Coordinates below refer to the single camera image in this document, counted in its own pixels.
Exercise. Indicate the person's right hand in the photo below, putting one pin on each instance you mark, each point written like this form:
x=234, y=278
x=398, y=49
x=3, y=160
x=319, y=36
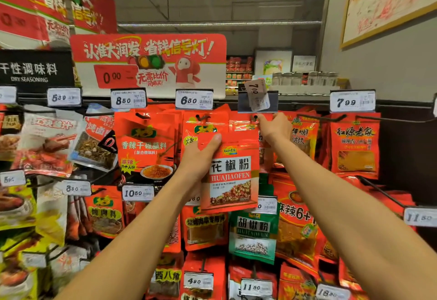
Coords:
x=276, y=131

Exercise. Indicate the person's left hand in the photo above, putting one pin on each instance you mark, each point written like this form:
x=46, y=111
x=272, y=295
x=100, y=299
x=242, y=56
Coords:
x=196, y=160

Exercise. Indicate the red barbecue dip seasoning packet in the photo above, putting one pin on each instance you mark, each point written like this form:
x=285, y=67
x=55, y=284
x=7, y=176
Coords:
x=198, y=129

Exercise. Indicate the person's right forearm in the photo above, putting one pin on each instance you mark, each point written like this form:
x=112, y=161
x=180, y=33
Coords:
x=355, y=228

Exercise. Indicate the person's left forearm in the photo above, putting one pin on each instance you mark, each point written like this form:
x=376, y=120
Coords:
x=123, y=248

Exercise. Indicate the distant shelf goods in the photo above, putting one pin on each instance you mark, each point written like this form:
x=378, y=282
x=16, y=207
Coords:
x=307, y=79

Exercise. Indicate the hanging display of seasoning packets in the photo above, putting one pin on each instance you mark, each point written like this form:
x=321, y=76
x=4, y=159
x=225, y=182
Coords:
x=194, y=100

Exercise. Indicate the white picture poster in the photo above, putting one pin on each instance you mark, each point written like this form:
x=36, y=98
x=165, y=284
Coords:
x=273, y=64

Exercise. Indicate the small white sign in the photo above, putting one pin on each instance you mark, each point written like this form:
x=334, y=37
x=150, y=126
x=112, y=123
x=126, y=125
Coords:
x=304, y=63

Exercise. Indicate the rows of hanging red packets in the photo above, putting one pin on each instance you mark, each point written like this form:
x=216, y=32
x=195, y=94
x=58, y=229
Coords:
x=355, y=143

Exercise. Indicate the green white-label packet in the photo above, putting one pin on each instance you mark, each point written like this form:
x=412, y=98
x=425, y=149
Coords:
x=254, y=231

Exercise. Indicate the clear packet with red label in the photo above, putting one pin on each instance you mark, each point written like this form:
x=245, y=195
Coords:
x=92, y=146

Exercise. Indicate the red white promotion sign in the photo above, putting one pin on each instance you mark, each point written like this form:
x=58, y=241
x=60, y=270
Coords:
x=150, y=50

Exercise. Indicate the white red-print sauce packet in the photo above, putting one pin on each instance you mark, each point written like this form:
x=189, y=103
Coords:
x=48, y=143

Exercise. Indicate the pale white packet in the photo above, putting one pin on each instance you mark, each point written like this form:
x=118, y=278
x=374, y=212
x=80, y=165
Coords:
x=53, y=214

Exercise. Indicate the black category sign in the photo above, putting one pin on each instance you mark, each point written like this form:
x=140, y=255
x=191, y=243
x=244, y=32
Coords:
x=34, y=71

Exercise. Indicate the yellow green packet bowl picture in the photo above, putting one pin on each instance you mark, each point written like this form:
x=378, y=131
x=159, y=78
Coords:
x=13, y=207

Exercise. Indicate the assorted green brown packets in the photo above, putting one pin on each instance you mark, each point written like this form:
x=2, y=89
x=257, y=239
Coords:
x=20, y=269

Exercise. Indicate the metal ceiling rail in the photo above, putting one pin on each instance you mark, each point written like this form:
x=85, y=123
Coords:
x=218, y=24

